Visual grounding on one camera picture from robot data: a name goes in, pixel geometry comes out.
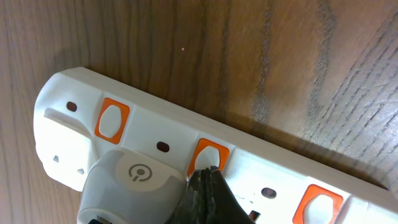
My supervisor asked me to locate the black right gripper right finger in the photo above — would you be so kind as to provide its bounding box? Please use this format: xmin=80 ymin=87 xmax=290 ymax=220
xmin=203 ymin=166 xmax=254 ymax=224

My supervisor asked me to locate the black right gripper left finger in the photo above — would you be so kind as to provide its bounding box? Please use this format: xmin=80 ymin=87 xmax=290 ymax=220
xmin=165 ymin=168 xmax=215 ymax=224

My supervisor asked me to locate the grey white charger adapter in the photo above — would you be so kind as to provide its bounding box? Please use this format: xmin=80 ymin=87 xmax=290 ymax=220
xmin=77 ymin=147 xmax=186 ymax=223

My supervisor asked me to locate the white power strip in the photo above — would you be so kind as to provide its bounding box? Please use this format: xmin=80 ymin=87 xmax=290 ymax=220
xmin=34 ymin=67 xmax=397 ymax=223

